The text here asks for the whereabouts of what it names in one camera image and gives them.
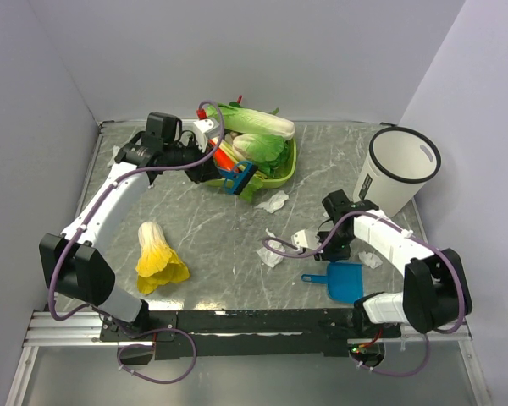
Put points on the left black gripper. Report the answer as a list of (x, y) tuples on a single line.
[(205, 172)]

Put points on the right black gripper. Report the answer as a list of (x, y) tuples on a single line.
[(326, 254)]

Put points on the blue hand brush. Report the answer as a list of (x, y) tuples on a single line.
[(238, 177)]

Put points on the blue dustpan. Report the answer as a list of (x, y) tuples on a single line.
[(343, 280)]

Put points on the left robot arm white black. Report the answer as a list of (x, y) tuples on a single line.
[(72, 261)]

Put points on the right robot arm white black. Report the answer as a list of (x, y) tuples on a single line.
[(435, 290)]

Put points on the orange carrot toy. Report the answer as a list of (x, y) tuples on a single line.
[(222, 158)]

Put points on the white leek toy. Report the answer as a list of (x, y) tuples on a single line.
[(236, 157)]

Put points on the paper scrap near dustpan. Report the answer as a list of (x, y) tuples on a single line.
[(370, 259)]

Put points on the green leafy herb toy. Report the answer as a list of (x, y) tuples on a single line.
[(254, 184)]

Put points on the green vegetable tray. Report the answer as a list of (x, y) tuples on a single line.
[(277, 174)]

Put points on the short napa cabbage toy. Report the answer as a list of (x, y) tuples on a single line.
[(260, 148)]

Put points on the long napa cabbage toy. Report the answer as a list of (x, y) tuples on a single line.
[(248, 121)]

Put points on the large centre paper scrap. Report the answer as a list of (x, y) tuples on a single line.
[(270, 257)]

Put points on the paper scrap near tray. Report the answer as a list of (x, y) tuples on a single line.
[(274, 203)]

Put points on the paper scrap back left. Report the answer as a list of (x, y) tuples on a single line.
[(112, 160)]

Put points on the yellow white cabbage toy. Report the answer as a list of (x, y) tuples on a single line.
[(158, 264)]

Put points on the white trash bin black rim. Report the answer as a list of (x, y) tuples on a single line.
[(399, 162)]

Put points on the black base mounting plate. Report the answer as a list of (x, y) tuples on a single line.
[(329, 332)]

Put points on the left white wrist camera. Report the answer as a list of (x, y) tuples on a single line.
[(205, 130)]

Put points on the aluminium rail frame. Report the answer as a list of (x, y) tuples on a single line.
[(85, 329)]

